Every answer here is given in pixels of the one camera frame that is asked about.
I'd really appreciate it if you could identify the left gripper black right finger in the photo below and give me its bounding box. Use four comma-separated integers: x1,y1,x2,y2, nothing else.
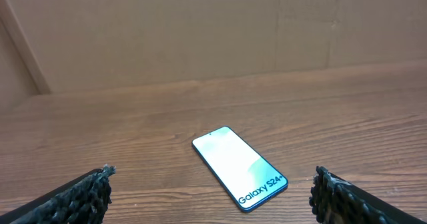
309,166,426,224

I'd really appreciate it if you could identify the blue Samsung Galaxy smartphone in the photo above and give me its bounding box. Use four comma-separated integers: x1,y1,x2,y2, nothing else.
191,126,288,213

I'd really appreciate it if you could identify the cardboard back board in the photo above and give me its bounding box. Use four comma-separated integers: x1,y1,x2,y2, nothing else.
1,0,426,95

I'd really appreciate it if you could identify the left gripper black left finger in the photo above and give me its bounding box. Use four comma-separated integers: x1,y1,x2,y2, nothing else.
1,165,116,224

